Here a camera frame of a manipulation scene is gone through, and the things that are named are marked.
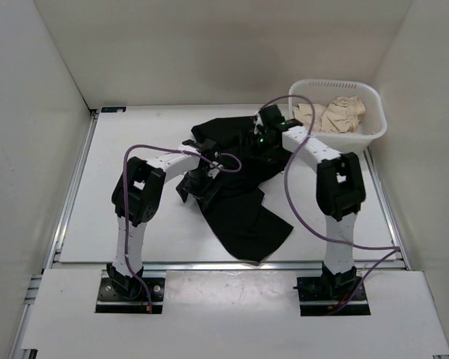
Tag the white plastic laundry basket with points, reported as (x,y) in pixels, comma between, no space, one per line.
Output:
(323,91)

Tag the white front cover board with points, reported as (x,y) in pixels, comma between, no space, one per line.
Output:
(250,314)

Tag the beige trousers in basket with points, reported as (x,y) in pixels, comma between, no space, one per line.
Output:
(342,115)

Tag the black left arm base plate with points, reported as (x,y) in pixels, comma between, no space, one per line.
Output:
(112,298)

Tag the black trousers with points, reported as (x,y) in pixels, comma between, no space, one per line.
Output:
(247,230)

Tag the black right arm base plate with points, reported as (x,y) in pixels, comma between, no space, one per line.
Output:
(316,299)

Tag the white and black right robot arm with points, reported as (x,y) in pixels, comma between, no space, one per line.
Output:
(340,190)

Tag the black corner label sticker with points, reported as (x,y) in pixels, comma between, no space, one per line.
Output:
(113,109)

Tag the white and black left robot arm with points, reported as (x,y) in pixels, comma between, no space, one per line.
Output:
(138,193)

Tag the aluminium left frame rail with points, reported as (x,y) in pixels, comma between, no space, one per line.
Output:
(56,241)

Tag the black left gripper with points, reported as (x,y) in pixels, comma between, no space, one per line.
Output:
(183,189)

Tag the aluminium front frame rail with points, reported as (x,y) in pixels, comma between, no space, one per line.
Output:
(229,266)

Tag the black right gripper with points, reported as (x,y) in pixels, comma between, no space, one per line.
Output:
(269,157)

